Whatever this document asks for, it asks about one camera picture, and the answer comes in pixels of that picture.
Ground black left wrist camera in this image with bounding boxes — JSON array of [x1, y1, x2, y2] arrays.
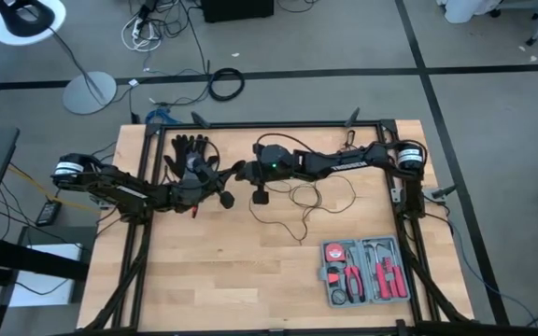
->
[[188, 173, 210, 193]]

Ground white power strip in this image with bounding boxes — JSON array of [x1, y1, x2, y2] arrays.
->
[[120, 12, 163, 53]]

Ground grey round stand base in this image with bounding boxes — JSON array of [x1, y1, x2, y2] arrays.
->
[[62, 70, 119, 116]]

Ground black table frame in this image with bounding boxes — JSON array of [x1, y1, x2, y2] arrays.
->
[[79, 106, 478, 336]]

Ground thin black cord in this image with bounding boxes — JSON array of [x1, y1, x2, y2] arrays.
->
[[248, 175, 359, 245]]

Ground black power brick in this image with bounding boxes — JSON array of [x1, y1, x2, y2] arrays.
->
[[35, 199, 64, 228]]

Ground white box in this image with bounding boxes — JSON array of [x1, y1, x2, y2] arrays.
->
[[7, 242, 83, 308]]

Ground black coiled cable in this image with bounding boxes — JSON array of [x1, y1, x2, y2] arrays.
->
[[207, 67, 246, 103]]

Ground blue cable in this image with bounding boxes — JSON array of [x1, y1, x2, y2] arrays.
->
[[145, 107, 184, 126]]

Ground black curved object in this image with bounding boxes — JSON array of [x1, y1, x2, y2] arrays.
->
[[0, 0, 57, 38]]

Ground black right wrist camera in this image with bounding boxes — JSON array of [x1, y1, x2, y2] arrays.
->
[[249, 156, 270, 181]]

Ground black box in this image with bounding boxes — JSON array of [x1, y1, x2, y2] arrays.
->
[[201, 0, 275, 23]]

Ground red handled pliers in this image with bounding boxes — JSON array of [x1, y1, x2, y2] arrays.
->
[[343, 249, 367, 304]]

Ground black green work glove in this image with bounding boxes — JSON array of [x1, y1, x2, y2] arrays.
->
[[188, 133, 221, 176], [163, 133, 196, 181]]

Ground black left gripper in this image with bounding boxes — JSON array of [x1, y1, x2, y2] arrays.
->
[[192, 152, 236, 210]]

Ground black right camera cable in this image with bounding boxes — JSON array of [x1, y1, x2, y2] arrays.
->
[[255, 133, 317, 155]]

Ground grey plastic tool case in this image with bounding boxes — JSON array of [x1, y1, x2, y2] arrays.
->
[[318, 234, 412, 309]]

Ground red tape measure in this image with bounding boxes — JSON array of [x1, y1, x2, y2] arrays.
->
[[323, 241, 346, 263]]

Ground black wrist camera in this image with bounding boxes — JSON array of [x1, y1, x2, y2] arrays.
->
[[188, 173, 210, 193], [249, 156, 270, 181]]

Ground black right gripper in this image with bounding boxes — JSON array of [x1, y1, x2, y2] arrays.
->
[[243, 145, 270, 205]]

